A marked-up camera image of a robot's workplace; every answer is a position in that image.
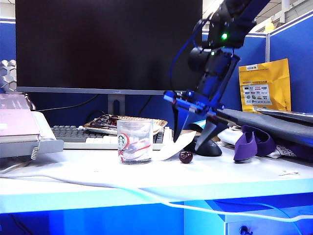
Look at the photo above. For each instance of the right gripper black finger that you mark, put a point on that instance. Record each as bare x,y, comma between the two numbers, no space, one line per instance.
211,129
179,122

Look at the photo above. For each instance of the teal packet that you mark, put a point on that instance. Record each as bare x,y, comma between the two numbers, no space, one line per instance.
200,122

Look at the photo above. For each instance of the dark grey laptop sleeve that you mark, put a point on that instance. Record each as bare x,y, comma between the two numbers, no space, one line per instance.
269,124

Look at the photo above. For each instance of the white drawer cabinet with key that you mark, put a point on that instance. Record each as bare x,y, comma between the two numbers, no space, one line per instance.
256,226

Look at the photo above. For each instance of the dark red cherry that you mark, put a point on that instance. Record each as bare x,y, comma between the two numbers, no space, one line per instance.
185,157

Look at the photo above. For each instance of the silver laptop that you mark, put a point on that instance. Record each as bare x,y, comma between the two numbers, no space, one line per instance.
286,114

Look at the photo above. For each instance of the clear glass with printed logo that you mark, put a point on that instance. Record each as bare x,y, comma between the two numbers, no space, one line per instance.
135,139

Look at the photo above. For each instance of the foil snack tray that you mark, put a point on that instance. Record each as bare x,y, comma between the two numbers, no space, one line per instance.
102,123

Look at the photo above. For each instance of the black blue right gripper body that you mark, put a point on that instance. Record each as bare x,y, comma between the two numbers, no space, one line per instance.
215,80

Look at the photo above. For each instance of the white paper sheet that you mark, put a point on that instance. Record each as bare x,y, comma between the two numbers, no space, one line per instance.
176,147

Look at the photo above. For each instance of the black computer monitor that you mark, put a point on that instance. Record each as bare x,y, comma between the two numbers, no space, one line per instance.
107,44

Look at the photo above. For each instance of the grey monitor stand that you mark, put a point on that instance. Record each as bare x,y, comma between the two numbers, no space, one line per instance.
113,104

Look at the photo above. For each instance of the yellow paper bag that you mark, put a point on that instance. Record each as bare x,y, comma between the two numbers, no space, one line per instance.
266,78

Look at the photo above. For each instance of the white hexagon ornament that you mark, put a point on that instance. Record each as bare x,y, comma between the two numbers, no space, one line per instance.
7,76

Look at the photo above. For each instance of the grey and white keyboard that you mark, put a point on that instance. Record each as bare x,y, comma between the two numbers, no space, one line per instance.
71,134

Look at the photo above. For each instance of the yellow hanging lamp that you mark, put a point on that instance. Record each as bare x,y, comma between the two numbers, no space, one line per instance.
269,25

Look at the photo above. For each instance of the black computer mouse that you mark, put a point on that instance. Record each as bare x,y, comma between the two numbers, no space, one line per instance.
211,148

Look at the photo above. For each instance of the white purple patterned cloth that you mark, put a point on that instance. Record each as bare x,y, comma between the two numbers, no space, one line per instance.
286,151

